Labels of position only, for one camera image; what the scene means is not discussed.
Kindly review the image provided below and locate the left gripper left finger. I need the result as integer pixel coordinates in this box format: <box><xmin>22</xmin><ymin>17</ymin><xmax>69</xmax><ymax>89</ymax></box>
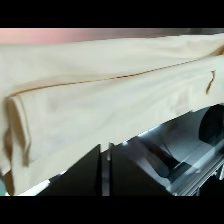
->
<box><xmin>36</xmin><ymin>143</ymin><xmax>102</xmax><ymax>197</ymax></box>

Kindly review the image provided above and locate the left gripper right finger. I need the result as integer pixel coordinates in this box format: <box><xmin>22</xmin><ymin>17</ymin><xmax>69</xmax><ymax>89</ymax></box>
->
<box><xmin>107</xmin><ymin>142</ymin><xmax>174</xmax><ymax>197</ymax></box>

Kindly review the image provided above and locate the cream shirt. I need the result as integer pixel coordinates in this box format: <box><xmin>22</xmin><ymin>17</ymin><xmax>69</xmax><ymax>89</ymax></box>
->
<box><xmin>0</xmin><ymin>33</ymin><xmax>224</xmax><ymax>196</ymax></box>

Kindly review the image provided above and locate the silver frame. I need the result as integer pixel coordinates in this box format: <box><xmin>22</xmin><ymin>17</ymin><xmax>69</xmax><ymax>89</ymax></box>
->
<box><xmin>173</xmin><ymin>155</ymin><xmax>224</xmax><ymax>197</ymax></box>

